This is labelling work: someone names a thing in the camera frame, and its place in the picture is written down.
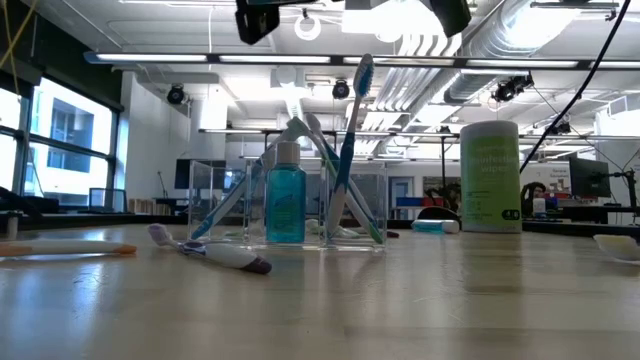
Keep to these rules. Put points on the blue and white toothbrush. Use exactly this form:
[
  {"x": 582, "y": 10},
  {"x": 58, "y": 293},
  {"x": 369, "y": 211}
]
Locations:
[
  {"x": 220, "y": 210},
  {"x": 345, "y": 165}
]

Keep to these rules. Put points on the orange and white toothbrush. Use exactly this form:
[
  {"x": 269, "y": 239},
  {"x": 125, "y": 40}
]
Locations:
[{"x": 60, "y": 247}]

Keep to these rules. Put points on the black ceiling spotlight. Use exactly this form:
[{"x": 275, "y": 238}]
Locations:
[
  {"x": 341, "y": 90},
  {"x": 510, "y": 90},
  {"x": 176, "y": 95}
]

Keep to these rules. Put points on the long ceiling light bar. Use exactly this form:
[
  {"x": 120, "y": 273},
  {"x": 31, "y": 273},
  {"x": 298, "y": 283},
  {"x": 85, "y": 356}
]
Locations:
[{"x": 150, "y": 58}]

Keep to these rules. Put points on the green disinfecting wipes canister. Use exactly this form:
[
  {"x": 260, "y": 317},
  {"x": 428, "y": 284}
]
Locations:
[{"x": 490, "y": 190}]

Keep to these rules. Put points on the clear acrylic organizer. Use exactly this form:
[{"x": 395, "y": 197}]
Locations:
[{"x": 220, "y": 210}]

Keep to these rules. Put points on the person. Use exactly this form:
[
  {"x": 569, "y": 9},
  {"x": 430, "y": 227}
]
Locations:
[{"x": 535, "y": 192}]

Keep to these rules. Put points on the black computer monitor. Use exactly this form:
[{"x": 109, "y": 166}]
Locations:
[{"x": 590, "y": 177}]

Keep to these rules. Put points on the silver ventilation duct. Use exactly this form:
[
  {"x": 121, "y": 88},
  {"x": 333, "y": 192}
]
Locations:
[{"x": 480, "y": 75}]

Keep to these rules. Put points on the black aluminium rig frame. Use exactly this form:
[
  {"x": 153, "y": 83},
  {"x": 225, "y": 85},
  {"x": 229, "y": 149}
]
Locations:
[{"x": 100, "y": 219}]

